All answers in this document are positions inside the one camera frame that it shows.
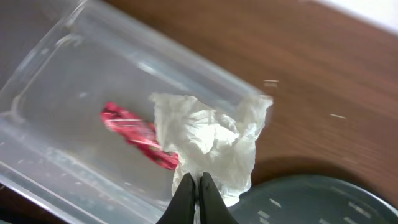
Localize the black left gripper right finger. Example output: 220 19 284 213
198 172 238 224

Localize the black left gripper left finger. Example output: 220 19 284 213
157 173 196 224

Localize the white tissue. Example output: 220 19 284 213
150 93 273 207

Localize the red snack wrapper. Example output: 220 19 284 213
101 102 178 171

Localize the round black tray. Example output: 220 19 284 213
230 175 397 224

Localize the clear plastic bin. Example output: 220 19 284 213
1 1 259 223

